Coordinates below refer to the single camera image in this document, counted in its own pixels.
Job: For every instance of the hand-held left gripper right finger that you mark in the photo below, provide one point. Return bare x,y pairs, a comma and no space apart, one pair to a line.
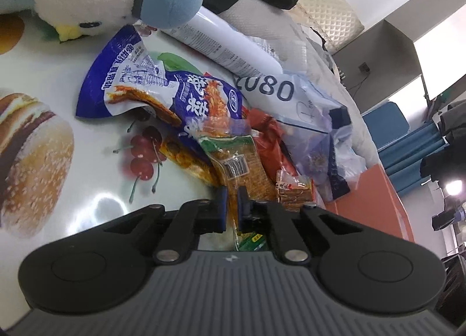
243,208

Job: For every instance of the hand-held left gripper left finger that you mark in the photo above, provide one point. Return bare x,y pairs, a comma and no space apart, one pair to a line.
222,208

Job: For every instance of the orange green band snack packet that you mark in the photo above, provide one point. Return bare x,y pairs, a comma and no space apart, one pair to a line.
233,161

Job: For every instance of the red snack packet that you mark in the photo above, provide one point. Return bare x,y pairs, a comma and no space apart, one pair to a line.
269,139

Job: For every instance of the pink cardboard box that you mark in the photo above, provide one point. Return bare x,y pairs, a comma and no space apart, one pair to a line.
375,205

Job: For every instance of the blue white snack packet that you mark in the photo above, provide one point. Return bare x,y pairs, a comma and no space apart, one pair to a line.
127,73

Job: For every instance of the small clear red label packet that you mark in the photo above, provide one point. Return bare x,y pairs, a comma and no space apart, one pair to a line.
295,194

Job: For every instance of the orange round chips packet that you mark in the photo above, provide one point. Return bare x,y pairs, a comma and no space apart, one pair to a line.
185,161

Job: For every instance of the clear blue print plastic bag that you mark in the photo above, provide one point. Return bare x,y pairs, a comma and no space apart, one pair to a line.
320,121

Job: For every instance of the white tube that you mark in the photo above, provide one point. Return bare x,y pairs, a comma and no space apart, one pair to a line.
225,44

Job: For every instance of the blue covered chair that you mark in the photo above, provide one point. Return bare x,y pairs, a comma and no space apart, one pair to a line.
386,124

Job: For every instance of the blue curtain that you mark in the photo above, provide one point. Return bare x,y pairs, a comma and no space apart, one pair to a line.
411,161

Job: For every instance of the dark device with lamp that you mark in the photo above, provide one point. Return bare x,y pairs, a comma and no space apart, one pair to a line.
442,220

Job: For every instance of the cream quilted headboard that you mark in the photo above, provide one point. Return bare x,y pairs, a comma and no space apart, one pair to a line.
327,4

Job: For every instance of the dark hanging clothes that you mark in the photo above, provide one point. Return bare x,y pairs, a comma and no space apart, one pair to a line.
451,121

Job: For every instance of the black wall socket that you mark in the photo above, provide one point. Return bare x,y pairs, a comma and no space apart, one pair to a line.
363,67

